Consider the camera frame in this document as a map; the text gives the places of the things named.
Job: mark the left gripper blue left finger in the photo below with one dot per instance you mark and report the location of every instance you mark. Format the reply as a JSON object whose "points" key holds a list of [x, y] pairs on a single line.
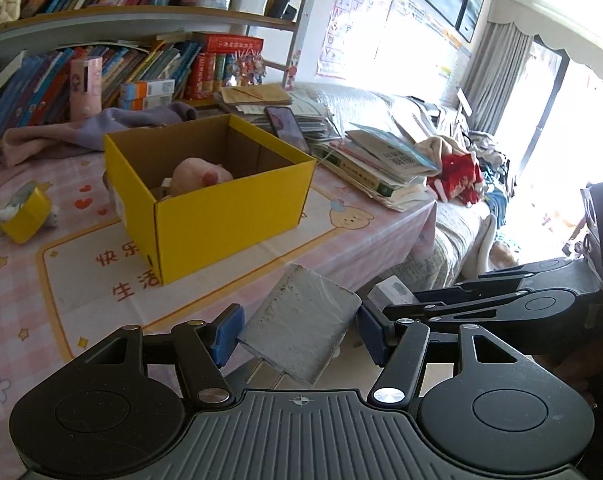
{"points": [[202, 349]]}

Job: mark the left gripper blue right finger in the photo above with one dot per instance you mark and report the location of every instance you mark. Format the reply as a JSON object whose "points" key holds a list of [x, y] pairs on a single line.
{"points": [[399, 348]]}

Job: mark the small white red box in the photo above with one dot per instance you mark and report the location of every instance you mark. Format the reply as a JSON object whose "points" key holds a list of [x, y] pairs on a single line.
{"points": [[391, 292]]}

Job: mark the white charger plug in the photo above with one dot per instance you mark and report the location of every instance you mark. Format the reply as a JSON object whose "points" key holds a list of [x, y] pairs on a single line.
{"points": [[300, 325]]}

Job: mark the pink pig plush toy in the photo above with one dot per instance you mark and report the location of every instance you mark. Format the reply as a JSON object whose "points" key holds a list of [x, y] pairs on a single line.
{"points": [[193, 174]]}

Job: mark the yellow tape roll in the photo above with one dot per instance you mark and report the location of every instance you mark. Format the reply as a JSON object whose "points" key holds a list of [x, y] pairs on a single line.
{"points": [[30, 215]]}

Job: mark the small white dropper bottle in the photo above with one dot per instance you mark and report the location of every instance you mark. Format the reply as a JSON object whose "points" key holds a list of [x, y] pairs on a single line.
{"points": [[9, 211]]}

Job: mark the yellow cardboard box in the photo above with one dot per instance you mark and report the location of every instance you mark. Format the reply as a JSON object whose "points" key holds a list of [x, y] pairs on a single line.
{"points": [[178, 236]]}

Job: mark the red plush toy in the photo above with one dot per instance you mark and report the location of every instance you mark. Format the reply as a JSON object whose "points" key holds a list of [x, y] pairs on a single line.
{"points": [[460, 179]]}

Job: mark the pink checked tablecloth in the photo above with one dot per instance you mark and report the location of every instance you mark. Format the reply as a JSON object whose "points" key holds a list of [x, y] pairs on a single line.
{"points": [[129, 260]]}

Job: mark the stack of papers and books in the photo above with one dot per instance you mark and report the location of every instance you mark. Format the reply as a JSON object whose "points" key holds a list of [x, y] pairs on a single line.
{"points": [[350, 133]]}

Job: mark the black smartphone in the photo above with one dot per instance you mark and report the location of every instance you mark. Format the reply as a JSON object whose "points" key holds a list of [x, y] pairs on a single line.
{"points": [[284, 125]]}

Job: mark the grey curtain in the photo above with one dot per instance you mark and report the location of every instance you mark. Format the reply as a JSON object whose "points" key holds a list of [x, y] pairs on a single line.
{"points": [[492, 75]]}

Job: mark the orange white medicine boxes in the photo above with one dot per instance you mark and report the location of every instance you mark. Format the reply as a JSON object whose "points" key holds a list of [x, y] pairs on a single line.
{"points": [[146, 94]]}

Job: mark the brown notebook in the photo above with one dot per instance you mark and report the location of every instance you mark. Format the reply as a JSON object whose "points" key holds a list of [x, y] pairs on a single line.
{"points": [[259, 94]]}

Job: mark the red dictionary books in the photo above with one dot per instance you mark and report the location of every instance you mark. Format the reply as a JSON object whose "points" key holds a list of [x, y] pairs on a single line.
{"points": [[221, 60]]}

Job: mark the pink purple cloth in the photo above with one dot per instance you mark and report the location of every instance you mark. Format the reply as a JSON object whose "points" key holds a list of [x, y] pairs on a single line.
{"points": [[87, 135]]}

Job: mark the pink cylindrical holder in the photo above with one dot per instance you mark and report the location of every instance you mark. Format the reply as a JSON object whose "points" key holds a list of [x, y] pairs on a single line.
{"points": [[85, 88]]}

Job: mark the row of blue books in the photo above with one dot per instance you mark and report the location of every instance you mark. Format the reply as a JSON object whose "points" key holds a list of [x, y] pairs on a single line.
{"points": [[39, 92]]}

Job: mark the white bookshelf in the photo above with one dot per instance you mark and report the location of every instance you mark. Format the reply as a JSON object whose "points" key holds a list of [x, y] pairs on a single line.
{"points": [[150, 42]]}

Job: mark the alphabet wall poster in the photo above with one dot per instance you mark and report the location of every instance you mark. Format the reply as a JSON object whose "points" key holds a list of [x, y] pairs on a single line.
{"points": [[401, 47]]}

